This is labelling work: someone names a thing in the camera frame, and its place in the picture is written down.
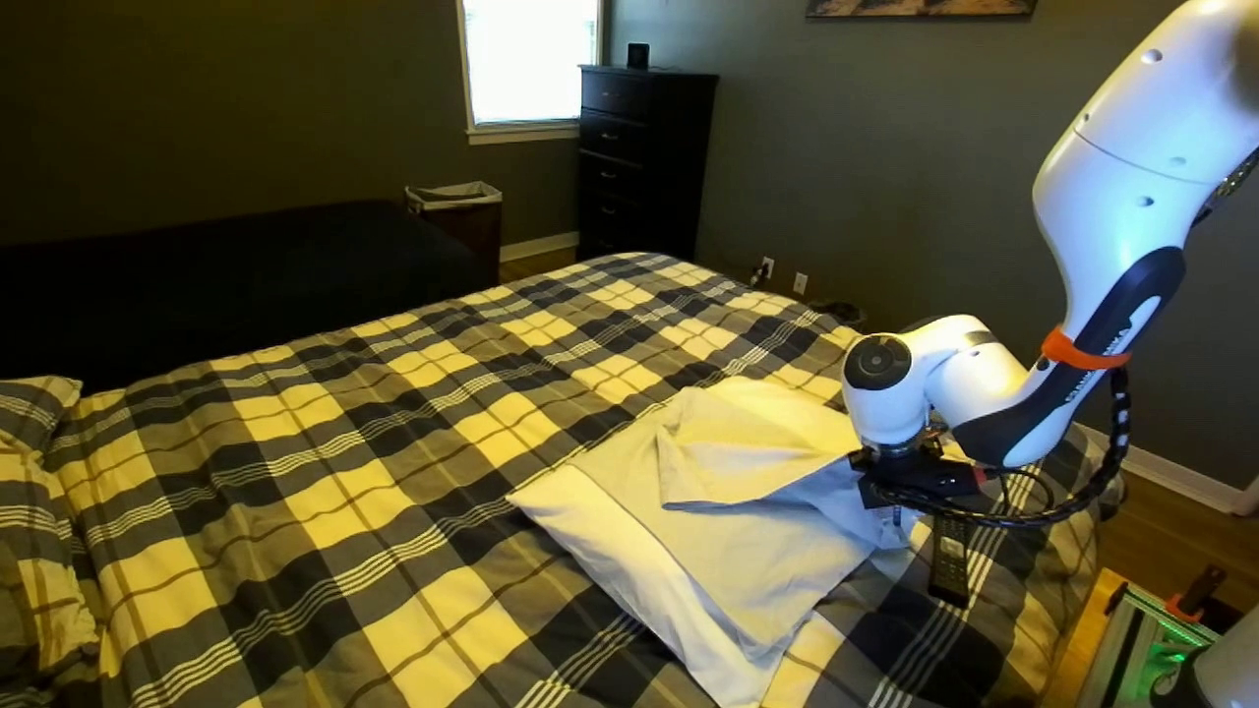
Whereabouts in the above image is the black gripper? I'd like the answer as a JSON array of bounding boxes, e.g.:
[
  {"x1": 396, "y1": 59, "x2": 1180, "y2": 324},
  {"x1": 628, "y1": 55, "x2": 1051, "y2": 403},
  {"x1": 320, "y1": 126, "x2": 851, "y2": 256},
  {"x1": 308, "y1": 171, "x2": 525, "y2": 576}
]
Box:
[{"x1": 854, "y1": 446, "x2": 986, "y2": 521}]

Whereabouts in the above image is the white sheet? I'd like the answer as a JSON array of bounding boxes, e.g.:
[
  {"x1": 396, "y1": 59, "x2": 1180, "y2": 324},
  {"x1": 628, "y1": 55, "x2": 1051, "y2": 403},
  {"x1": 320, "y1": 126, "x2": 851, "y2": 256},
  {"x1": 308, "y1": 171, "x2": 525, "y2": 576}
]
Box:
[{"x1": 509, "y1": 374, "x2": 921, "y2": 708}]

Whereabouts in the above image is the dark red clamp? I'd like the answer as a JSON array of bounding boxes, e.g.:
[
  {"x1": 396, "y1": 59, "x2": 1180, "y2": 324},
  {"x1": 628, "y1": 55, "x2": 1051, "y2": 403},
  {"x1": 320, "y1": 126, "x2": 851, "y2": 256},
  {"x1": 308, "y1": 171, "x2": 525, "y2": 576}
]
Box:
[{"x1": 1172, "y1": 563, "x2": 1235, "y2": 631}]

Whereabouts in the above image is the black tall dresser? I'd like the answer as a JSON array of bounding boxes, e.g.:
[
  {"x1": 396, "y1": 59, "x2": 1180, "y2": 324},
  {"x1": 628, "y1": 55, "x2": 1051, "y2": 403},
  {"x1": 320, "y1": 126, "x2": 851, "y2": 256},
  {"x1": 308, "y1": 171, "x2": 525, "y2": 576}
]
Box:
[{"x1": 576, "y1": 62, "x2": 725, "y2": 269}]

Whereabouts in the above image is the dark nightstand with tray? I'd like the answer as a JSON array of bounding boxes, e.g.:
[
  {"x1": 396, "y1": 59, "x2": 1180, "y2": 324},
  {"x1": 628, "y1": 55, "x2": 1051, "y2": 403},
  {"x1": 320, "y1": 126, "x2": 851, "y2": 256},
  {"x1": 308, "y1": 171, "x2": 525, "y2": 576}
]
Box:
[{"x1": 401, "y1": 176, "x2": 509, "y2": 287}]

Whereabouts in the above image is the yellow grey plaid comforter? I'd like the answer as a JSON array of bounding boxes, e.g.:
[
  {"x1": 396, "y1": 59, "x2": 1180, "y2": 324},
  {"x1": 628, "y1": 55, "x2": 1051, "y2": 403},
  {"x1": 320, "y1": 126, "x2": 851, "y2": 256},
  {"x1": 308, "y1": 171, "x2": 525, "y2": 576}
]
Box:
[{"x1": 42, "y1": 249, "x2": 1132, "y2": 708}]

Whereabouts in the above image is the bright window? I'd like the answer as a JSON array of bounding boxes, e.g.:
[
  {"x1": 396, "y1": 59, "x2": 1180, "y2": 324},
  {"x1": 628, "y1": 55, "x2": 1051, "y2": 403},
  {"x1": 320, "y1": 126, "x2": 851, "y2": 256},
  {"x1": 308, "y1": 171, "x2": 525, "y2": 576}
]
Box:
[{"x1": 453, "y1": 0, "x2": 615, "y2": 146}]

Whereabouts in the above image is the black couch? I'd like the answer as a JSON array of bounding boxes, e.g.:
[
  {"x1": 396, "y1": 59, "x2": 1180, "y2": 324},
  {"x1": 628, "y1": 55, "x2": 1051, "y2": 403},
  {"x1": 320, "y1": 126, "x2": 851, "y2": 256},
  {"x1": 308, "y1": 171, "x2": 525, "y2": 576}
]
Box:
[{"x1": 0, "y1": 196, "x2": 505, "y2": 392}]

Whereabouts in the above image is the plaid pillow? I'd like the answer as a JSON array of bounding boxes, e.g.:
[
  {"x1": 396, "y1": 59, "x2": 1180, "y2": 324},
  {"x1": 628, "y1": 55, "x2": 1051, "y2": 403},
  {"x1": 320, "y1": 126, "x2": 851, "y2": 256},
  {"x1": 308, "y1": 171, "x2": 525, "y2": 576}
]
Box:
[{"x1": 0, "y1": 374, "x2": 105, "y2": 708}]

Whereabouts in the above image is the framed wall picture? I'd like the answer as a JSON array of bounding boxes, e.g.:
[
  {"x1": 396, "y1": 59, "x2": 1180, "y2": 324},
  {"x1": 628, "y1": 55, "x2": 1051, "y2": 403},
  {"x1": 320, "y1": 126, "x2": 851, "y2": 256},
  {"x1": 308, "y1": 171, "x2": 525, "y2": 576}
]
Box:
[{"x1": 804, "y1": 0, "x2": 1040, "y2": 25}]

